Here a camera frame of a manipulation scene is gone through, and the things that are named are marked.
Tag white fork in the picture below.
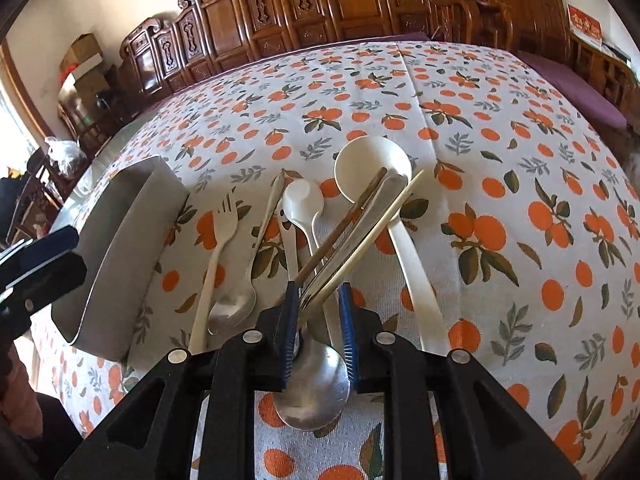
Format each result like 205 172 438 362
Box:
187 191 240 353

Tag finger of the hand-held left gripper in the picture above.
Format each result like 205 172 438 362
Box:
0 226 81 281
0 254 88 321

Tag orange print tablecloth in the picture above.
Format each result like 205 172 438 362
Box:
30 40 640 480

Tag red wall sign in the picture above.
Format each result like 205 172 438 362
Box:
566 4 604 45

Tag cream chopstick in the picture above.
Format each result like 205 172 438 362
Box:
310 169 426 311

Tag brown wooden chopstick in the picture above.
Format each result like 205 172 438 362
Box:
294 166 389 283

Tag white cardboard box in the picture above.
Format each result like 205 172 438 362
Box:
65 57 107 83

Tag long carved wooden sofa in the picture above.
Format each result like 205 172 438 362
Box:
119 0 446 106

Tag rectangular metal tray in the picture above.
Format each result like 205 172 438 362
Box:
50 156 190 363

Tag window with wooden frame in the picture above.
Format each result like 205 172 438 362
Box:
0 42 51 166

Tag large white spoon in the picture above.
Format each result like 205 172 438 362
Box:
333 135 453 356

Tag small white spoon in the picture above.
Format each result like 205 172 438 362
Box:
281 179 343 348

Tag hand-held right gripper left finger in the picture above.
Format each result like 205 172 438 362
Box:
55 282 301 480

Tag small metal spoon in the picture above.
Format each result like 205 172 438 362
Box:
206 171 286 336

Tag clear plastic bag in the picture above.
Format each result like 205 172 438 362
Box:
45 136 84 172

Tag dark wooden chair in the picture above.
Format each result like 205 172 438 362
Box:
0 152 67 248

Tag long purple seat cushion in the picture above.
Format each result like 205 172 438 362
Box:
345 31 432 44

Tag white utensil with face holes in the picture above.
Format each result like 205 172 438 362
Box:
277 209 302 286

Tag person's black pants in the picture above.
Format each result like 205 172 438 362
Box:
27 392 87 466

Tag large metal spoon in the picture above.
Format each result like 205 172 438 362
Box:
274 175 407 432

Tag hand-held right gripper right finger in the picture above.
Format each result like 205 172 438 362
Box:
339 282 583 480

